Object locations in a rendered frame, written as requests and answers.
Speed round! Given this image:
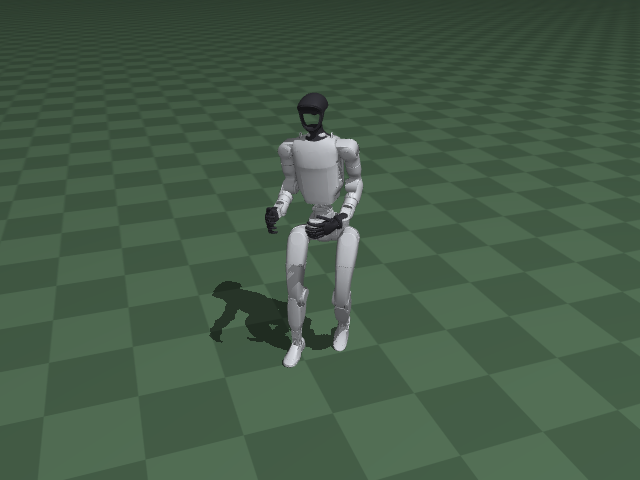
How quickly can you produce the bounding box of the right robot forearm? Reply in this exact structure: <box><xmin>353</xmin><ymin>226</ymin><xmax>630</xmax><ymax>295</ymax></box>
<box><xmin>273</xmin><ymin>181</ymin><xmax>293</xmax><ymax>219</ymax></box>

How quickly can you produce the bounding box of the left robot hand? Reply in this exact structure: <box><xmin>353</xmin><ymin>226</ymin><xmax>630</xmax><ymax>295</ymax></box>
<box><xmin>305</xmin><ymin>213</ymin><xmax>348</xmax><ymax>239</ymax></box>

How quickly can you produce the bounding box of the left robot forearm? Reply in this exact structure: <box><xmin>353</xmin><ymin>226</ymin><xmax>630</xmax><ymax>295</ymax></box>
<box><xmin>337</xmin><ymin>180</ymin><xmax>363</xmax><ymax>228</ymax></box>

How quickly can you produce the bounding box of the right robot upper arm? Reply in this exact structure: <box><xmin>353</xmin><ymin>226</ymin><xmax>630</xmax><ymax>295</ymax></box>
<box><xmin>278</xmin><ymin>138</ymin><xmax>299</xmax><ymax>194</ymax></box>

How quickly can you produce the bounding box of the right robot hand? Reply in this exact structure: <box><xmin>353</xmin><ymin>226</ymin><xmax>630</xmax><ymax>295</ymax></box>
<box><xmin>265</xmin><ymin>207</ymin><xmax>279</xmax><ymax>234</ymax></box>

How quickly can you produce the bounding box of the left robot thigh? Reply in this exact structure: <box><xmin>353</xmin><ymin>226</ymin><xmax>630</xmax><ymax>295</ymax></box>
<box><xmin>332</xmin><ymin>226</ymin><xmax>360</xmax><ymax>308</ymax></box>

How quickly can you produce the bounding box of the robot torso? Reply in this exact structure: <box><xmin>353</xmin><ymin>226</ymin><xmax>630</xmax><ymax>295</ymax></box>
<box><xmin>292</xmin><ymin>132</ymin><xmax>344</xmax><ymax>242</ymax></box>

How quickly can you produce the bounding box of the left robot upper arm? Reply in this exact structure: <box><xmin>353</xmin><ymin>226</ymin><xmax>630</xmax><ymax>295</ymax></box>
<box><xmin>336</xmin><ymin>139</ymin><xmax>362</xmax><ymax>193</ymax></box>

